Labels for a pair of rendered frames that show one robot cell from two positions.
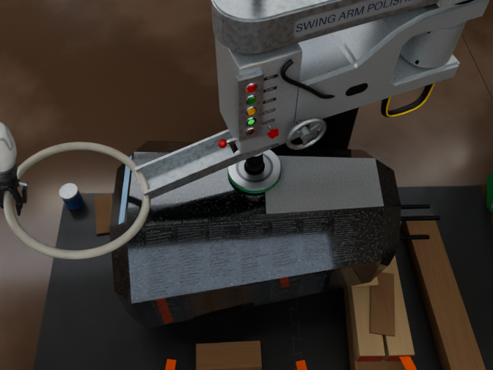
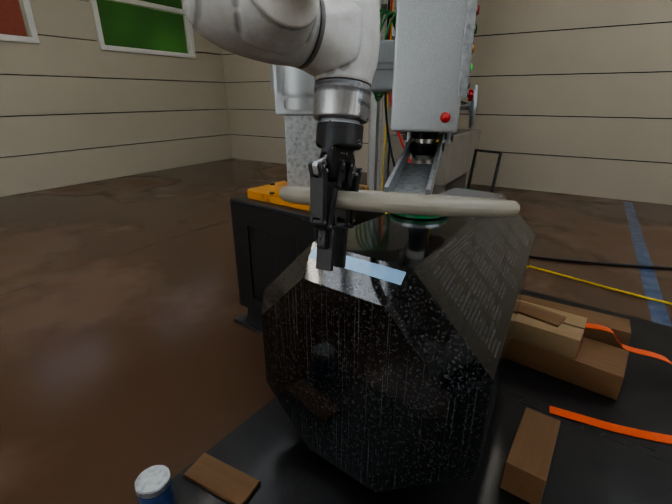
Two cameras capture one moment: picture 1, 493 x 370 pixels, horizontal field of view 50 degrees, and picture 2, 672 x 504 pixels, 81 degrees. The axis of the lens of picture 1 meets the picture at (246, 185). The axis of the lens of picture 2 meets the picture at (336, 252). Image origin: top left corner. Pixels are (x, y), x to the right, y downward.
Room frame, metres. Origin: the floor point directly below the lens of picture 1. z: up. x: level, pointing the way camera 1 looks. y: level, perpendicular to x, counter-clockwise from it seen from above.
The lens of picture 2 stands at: (0.54, 1.31, 1.23)
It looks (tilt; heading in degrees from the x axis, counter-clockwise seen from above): 22 degrees down; 308
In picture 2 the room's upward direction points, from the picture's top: straight up
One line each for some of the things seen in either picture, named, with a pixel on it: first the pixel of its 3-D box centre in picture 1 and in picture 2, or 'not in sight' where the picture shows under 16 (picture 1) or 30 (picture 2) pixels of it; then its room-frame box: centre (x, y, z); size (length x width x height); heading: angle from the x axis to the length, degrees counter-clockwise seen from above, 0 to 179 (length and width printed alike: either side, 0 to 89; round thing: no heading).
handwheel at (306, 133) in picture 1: (301, 126); (463, 106); (1.12, -0.19, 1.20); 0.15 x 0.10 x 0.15; 112
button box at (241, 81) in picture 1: (249, 107); (467, 48); (1.06, -0.01, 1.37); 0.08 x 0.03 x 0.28; 112
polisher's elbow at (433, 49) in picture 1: (431, 30); not in sight; (1.43, -0.64, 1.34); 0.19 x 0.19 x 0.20
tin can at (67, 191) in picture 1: (71, 197); (155, 493); (1.51, 0.98, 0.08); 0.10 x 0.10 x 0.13
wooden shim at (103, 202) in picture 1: (104, 213); (221, 478); (1.44, 0.79, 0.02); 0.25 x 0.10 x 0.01; 11
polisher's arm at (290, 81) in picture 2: not in sight; (347, 67); (1.78, -0.36, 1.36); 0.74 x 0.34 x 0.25; 40
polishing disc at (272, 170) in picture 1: (254, 167); not in sight; (1.19, -0.03, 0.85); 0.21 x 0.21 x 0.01
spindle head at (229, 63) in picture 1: (278, 80); (431, 70); (1.22, -0.11, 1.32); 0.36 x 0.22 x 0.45; 112
